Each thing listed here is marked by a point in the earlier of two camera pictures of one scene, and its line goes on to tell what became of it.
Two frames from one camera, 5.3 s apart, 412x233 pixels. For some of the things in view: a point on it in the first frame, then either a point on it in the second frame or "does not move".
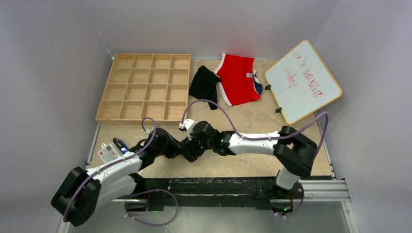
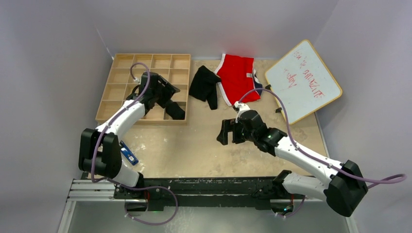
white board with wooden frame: (300, 84) does not move
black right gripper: (193, 136) to (230, 125)
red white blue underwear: (239, 83) does not move
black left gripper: (175, 147) to (169, 91)
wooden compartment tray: (156, 86) does not move
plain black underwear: (203, 86) does not move
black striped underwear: (192, 149) to (175, 111)
